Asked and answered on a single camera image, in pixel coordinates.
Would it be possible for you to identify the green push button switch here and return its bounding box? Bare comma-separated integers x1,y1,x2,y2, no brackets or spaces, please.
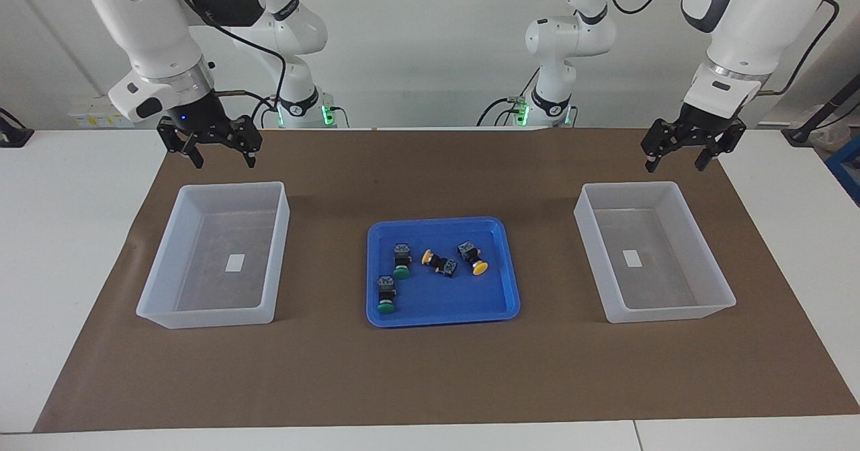
376,275,398,315
392,241,413,280

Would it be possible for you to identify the yellow push button switch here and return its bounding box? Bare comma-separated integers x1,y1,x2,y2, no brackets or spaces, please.
457,240,489,277
421,249,459,279

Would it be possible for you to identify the black stand pole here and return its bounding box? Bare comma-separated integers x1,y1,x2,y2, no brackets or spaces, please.
781,75,860,144

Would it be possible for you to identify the translucent white plastic box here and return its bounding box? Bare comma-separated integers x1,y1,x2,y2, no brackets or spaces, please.
574,181,737,324
136,181,291,329

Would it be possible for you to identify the clear plastic bag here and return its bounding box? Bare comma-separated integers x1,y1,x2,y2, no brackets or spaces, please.
808,105,854,155

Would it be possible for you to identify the black clamp base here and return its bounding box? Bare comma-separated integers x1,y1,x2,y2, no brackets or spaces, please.
0,107,34,148

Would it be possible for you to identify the blue plastic tray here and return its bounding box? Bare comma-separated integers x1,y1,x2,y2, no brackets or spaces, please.
366,216,521,329

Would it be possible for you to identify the brown table mat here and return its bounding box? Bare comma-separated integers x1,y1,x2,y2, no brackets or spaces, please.
34,127,860,434

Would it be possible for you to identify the black base cable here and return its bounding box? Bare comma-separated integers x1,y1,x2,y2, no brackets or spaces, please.
250,95,280,129
477,97,521,127

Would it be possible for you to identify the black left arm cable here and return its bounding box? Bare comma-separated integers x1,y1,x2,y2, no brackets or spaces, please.
601,0,841,99

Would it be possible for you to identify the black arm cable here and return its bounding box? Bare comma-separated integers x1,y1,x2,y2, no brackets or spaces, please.
601,0,841,99
175,0,290,129

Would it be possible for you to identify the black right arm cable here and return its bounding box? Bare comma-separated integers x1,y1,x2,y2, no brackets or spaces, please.
175,0,290,129

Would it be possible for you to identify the blue frame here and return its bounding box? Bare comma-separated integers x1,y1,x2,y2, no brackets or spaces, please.
825,135,860,206

